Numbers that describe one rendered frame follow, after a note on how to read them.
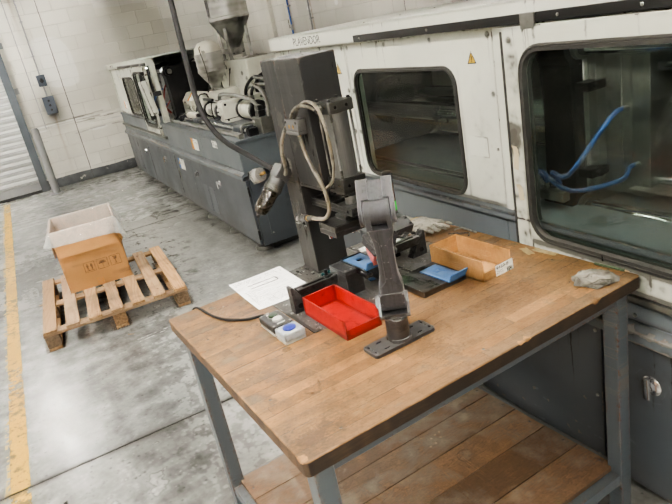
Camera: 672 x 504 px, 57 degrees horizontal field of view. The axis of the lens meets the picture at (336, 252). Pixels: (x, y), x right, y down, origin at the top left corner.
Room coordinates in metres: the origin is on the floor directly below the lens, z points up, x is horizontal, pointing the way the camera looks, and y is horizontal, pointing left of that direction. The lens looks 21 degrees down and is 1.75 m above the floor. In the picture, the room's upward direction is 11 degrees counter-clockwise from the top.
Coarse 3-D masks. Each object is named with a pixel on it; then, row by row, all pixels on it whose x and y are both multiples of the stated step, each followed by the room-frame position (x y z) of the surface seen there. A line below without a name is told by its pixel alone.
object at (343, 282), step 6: (330, 270) 1.90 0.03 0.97; (372, 270) 1.92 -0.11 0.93; (378, 270) 1.89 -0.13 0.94; (342, 276) 1.83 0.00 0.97; (348, 276) 1.82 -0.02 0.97; (354, 276) 1.83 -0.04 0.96; (360, 276) 1.84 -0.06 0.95; (372, 276) 1.93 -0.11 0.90; (378, 276) 1.90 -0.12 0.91; (342, 282) 1.84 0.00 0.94; (348, 282) 1.82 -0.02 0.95; (354, 282) 1.83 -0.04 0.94; (360, 282) 1.84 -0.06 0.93; (348, 288) 1.81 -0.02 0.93; (354, 288) 1.82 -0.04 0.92; (360, 288) 1.83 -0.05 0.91
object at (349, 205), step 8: (328, 192) 2.09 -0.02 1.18; (312, 200) 2.05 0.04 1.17; (320, 200) 2.00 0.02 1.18; (336, 200) 1.96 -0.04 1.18; (344, 200) 1.98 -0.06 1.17; (352, 200) 1.89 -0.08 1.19; (336, 208) 1.91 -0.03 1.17; (344, 208) 1.87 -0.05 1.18; (352, 208) 1.84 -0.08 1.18; (336, 216) 1.90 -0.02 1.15; (344, 216) 1.86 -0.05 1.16; (352, 216) 1.83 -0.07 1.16; (320, 224) 1.89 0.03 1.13; (328, 224) 1.85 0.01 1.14; (336, 224) 1.84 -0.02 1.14; (344, 224) 1.83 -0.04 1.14; (352, 224) 1.84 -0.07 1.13; (328, 232) 1.85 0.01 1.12; (336, 232) 1.81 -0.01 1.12; (344, 232) 1.83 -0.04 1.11; (352, 232) 1.88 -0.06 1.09
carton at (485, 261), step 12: (444, 240) 1.97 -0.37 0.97; (456, 240) 1.99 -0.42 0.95; (468, 240) 1.93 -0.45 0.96; (432, 252) 1.93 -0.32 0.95; (444, 252) 1.87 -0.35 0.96; (456, 252) 1.98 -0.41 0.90; (468, 252) 1.94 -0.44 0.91; (480, 252) 1.89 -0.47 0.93; (492, 252) 1.84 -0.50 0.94; (504, 252) 1.79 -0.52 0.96; (444, 264) 1.88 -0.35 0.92; (456, 264) 1.83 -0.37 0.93; (468, 264) 1.77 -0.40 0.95; (480, 264) 1.72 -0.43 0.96; (492, 264) 1.83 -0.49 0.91; (504, 264) 1.76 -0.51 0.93; (468, 276) 1.78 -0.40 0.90; (480, 276) 1.73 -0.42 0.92; (492, 276) 1.74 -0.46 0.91
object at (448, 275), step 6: (426, 270) 1.84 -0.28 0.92; (432, 270) 1.83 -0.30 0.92; (444, 270) 1.81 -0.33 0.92; (450, 270) 1.80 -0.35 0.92; (462, 270) 1.73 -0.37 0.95; (432, 276) 1.79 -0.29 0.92; (438, 276) 1.78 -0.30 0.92; (444, 276) 1.77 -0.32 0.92; (450, 276) 1.76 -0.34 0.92; (456, 276) 1.73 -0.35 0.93; (462, 276) 1.75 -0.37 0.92; (450, 282) 1.72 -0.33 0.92
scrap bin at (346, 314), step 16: (336, 288) 1.78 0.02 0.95; (304, 304) 1.74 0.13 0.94; (320, 304) 1.77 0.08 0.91; (336, 304) 1.76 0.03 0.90; (352, 304) 1.71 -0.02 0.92; (368, 304) 1.62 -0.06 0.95; (320, 320) 1.66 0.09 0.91; (336, 320) 1.56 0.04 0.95; (352, 320) 1.63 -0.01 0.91; (368, 320) 1.61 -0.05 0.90; (352, 336) 1.53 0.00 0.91
